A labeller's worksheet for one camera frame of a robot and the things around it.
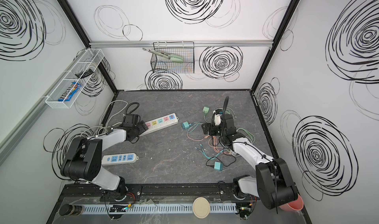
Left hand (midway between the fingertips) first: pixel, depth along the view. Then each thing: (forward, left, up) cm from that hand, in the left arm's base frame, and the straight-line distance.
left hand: (140, 129), depth 96 cm
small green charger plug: (+17, -44, +2) cm, 47 cm away
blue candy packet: (0, +26, +33) cm, 42 cm away
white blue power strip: (-20, +7, +1) cm, 21 cm away
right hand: (-2, -44, +10) cm, 45 cm away
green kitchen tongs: (+33, -19, +33) cm, 51 cm away
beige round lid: (-42, -39, +6) cm, 57 cm away
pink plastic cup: (-40, -78, +11) cm, 89 cm away
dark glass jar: (-44, +18, +8) cm, 48 cm away
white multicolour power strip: (+3, -10, +1) cm, 11 cm away
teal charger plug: (+4, -29, +1) cm, 30 cm away
